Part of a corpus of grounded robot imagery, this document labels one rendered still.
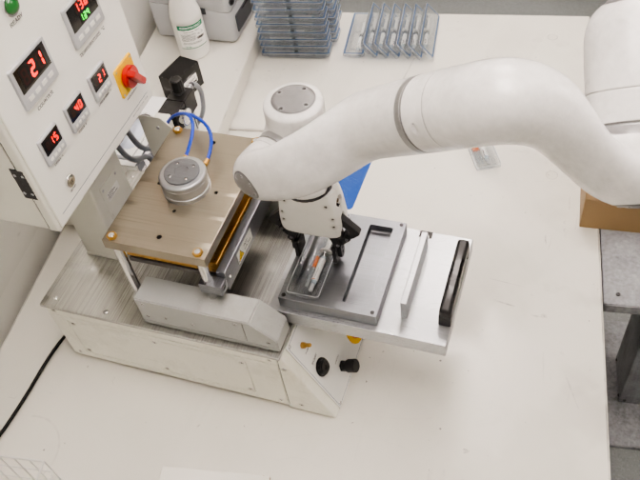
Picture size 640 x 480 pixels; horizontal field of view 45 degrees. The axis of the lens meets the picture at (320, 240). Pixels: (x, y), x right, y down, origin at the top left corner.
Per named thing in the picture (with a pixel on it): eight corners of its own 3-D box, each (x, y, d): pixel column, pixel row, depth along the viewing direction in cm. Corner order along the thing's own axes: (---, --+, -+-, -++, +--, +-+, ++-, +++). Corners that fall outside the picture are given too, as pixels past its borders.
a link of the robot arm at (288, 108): (304, 200, 110) (344, 161, 114) (291, 130, 100) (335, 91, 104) (261, 177, 114) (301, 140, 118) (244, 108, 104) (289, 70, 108)
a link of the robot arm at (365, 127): (388, 207, 84) (249, 213, 109) (469, 123, 91) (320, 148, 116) (347, 139, 81) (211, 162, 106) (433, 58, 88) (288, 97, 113)
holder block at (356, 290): (279, 306, 127) (277, 296, 125) (317, 216, 138) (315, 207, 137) (376, 326, 122) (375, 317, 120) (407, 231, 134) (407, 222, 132)
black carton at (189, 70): (165, 97, 193) (157, 75, 188) (186, 76, 198) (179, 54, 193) (183, 104, 191) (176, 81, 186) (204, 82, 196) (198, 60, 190)
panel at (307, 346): (339, 409, 138) (284, 349, 127) (383, 277, 155) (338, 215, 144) (349, 409, 136) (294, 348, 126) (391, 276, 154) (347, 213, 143)
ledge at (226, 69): (64, 224, 175) (57, 210, 172) (176, 9, 227) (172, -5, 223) (189, 233, 169) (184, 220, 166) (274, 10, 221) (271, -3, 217)
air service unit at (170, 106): (164, 170, 150) (142, 111, 139) (193, 120, 159) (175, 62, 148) (188, 173, 149) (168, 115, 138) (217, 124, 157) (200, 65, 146)
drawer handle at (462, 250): (437, 325, 121) (438, 310, 118) (457, 252, 130) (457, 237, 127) (450, 328, 121) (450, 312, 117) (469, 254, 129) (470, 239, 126)
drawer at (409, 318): (271, 321, 130) (264, 294, 124) (312, 225, 142) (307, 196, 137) (445, 359, 121) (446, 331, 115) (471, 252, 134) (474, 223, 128)
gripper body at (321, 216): (346, 165, 116) (351, 214, 125) (283, 155, 119) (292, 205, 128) (330, 201, 112) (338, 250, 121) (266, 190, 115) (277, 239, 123)
